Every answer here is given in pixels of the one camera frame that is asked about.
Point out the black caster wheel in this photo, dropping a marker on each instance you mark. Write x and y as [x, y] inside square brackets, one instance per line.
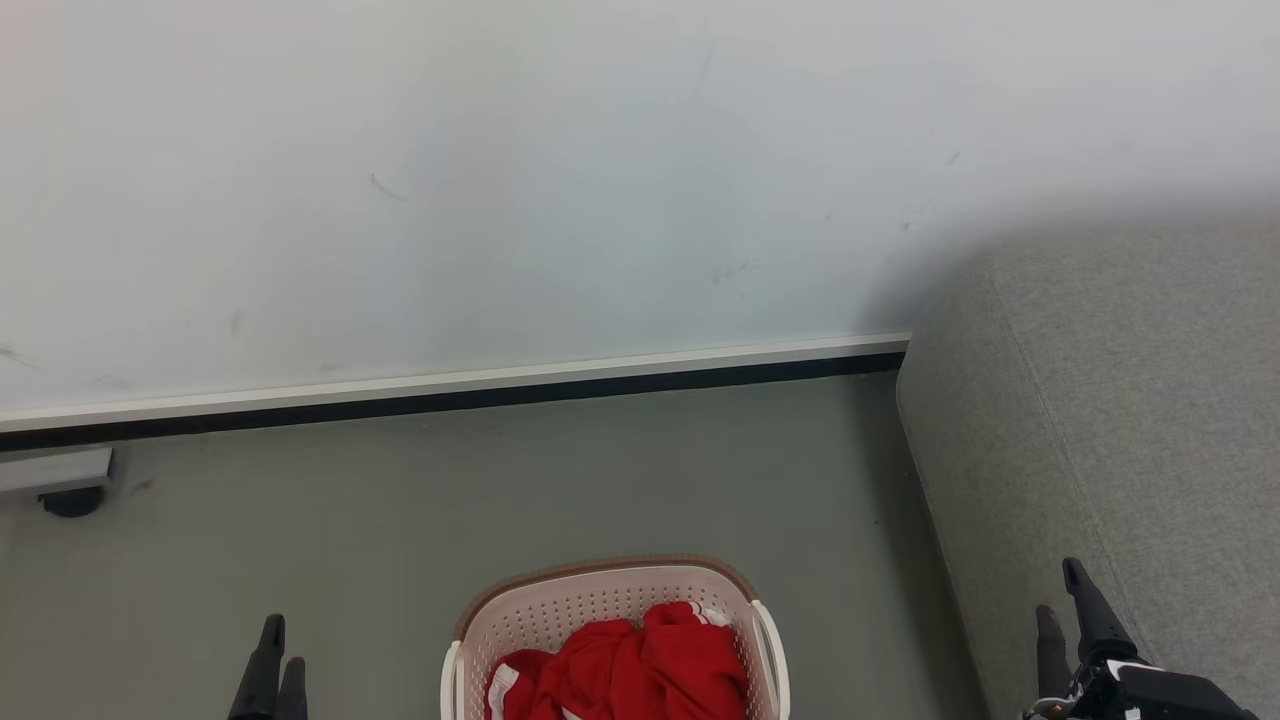
[72, 502]

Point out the cream plastic laundry basket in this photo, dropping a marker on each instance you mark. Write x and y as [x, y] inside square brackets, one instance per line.
[560, 610]

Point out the red jersey with number print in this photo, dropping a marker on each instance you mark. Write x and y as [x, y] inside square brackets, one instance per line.
[580, 675]

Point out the grey fabric sofa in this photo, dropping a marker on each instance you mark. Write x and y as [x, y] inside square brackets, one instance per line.
[1130, 420]

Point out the white and black baseboard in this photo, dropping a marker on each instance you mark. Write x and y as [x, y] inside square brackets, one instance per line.
[450, 392]

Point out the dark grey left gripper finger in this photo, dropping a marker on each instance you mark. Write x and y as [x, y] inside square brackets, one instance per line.
[293, 695]
[260, 680]

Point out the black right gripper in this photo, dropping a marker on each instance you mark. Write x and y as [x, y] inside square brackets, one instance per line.
[1150, 700]

